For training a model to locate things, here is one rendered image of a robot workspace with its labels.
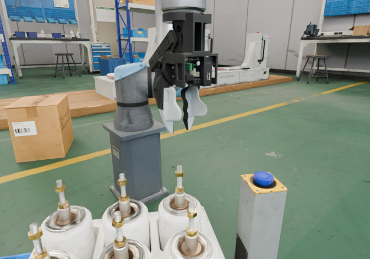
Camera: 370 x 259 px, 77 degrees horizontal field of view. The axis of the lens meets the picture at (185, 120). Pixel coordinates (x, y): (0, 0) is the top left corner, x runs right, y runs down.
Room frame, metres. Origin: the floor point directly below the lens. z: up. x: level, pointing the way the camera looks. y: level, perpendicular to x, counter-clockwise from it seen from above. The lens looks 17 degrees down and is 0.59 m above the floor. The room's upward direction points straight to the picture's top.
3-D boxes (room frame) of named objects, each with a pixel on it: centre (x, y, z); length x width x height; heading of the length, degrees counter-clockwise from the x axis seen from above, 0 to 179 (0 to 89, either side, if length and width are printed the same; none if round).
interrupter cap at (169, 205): (0.44, 0.01, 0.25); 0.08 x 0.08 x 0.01
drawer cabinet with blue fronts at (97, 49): (5.74, 2.07, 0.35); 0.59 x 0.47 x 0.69; 38
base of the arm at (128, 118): (0.85, 0.20, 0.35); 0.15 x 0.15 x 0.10
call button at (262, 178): (0.43, -0.17, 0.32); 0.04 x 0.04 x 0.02
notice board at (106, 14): (6.42, 2.01, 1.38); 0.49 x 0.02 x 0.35; 128
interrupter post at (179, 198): (0.44, 0.01, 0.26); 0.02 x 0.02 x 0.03
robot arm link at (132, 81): (0.85, 0.19, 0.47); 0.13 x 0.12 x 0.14; 98
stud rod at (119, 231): (0.30, 0.10, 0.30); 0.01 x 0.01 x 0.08
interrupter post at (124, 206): (0.41, 0.13, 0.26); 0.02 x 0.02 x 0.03
